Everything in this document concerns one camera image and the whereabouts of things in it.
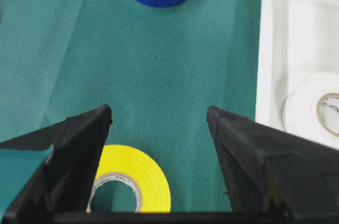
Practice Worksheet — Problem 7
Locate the green table cloth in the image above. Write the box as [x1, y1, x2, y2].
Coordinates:
[1, 0, 261, 211]

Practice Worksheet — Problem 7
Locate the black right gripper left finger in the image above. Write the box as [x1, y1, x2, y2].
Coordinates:
[1, 105, 111, 223]

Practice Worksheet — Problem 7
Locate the yellow tape roll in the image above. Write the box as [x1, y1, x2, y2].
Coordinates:
[86, 145, 171, 213]

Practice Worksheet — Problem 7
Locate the white plastic tray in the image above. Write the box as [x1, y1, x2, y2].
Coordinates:
[255, 0, 338, 131]

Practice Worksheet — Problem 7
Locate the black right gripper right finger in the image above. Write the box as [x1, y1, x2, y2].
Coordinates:
[207, 106, 338, 223]

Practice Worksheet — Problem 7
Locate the white tape roll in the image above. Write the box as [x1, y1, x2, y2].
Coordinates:
[282, 72, 338, 149]

